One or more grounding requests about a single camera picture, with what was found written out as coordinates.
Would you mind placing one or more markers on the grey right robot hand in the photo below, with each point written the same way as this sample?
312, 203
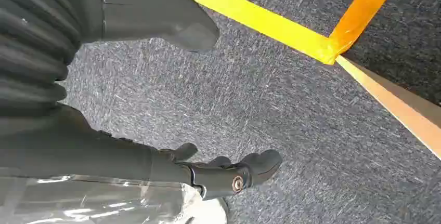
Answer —
86, 153

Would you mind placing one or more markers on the ribbed grey right robot arm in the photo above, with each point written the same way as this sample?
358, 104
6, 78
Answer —
31, 43

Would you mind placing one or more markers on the shiny silver robot body shell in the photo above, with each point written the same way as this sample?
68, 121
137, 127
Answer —
86, 201

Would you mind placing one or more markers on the yellow floor tape strip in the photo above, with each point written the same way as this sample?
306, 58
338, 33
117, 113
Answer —
255, 17

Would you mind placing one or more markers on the pale wooden desk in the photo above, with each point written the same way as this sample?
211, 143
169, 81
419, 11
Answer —
396, 107

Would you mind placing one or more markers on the orange floor tape strip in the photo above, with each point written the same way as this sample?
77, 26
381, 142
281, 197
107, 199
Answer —
365, 9

